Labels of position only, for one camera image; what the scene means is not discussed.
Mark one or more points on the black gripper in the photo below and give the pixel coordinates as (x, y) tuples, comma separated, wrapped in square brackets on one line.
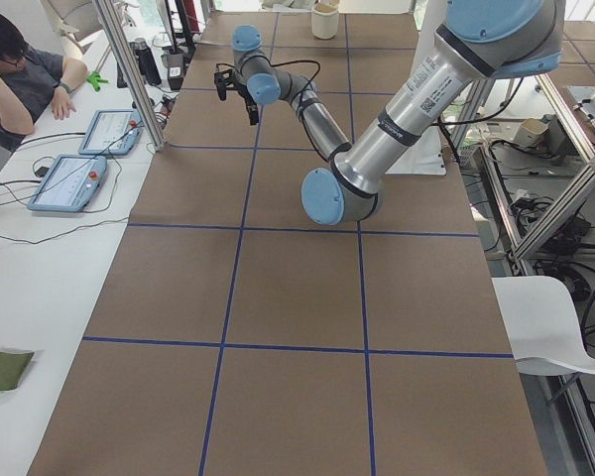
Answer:
[(251, 105)]

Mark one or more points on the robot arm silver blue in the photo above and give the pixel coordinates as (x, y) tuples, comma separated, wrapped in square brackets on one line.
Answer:
[(476, 40)]

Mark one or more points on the person's hand on table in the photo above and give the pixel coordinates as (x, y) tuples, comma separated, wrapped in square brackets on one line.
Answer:
[(62, 105)]

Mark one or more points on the black water bottle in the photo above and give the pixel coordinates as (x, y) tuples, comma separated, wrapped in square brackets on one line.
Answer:
[(146, 62)]

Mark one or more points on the cream desktop trash bin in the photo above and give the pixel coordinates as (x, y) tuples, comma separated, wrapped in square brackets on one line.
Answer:
[(324, 19)]

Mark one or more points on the upper teach pendant tablet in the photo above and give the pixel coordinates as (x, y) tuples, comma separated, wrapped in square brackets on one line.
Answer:
[(112, 131)]

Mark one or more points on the teach pendant tablet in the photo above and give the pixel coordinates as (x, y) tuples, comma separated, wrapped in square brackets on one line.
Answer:
[(112, 131), (69, 184)]

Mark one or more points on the lower teach pendant tablet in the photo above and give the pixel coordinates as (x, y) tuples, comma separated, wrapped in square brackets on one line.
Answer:
[(69, 184)]

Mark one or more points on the brown paper table cover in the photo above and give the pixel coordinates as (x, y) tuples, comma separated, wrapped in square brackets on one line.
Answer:
[(233, 336)]

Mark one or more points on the person in grey shirt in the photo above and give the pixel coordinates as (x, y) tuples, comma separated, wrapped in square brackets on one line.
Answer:
[(28, 80)]

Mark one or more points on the white curved chair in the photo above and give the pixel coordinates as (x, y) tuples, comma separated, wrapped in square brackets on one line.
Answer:
[(542, 326)]

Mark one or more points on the green bean bag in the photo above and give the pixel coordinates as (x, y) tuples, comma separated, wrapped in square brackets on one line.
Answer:
[(12, 368)]

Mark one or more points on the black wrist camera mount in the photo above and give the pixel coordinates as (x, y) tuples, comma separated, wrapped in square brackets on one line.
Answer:
[(224, 80)]

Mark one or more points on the aluminium frame post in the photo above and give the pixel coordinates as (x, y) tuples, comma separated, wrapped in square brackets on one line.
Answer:
[(109, 20)]

